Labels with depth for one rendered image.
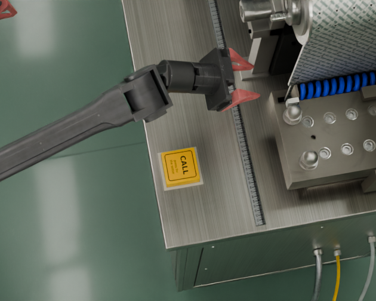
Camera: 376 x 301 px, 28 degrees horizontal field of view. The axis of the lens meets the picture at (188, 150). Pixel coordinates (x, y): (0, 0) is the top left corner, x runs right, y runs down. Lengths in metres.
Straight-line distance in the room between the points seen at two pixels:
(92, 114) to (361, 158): 0.53
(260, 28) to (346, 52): 0.16
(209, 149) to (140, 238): 0.92
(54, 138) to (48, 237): 1.23
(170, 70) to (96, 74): 1.32
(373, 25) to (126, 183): 1.34
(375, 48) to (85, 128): 0.55
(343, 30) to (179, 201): 0.49
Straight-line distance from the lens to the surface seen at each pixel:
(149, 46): 1.65
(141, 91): 1.28
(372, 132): 1.49
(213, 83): 1.35
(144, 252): 2.43
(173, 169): 1.53
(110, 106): 1.27
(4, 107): 2.62
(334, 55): 1.42
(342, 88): 1.50
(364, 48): 1.42
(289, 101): 1.46
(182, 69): 1.32
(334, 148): 1.47
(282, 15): 1.31
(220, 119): 1.59
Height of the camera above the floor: 2.40
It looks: 73 degrees down
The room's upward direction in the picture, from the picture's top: 4 degrees clockwise
